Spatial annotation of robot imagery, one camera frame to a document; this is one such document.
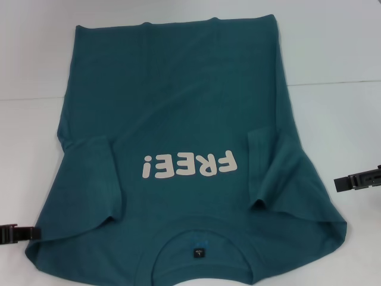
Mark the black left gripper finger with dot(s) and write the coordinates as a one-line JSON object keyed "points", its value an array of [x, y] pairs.
{"points": [[19, 233]]}

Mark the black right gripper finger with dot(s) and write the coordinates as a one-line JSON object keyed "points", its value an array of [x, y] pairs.
{"points": [[357, 181]]}

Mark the teal t-shirt with FREE print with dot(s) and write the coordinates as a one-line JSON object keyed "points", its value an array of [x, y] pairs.
{"points": [[190, 89]]}

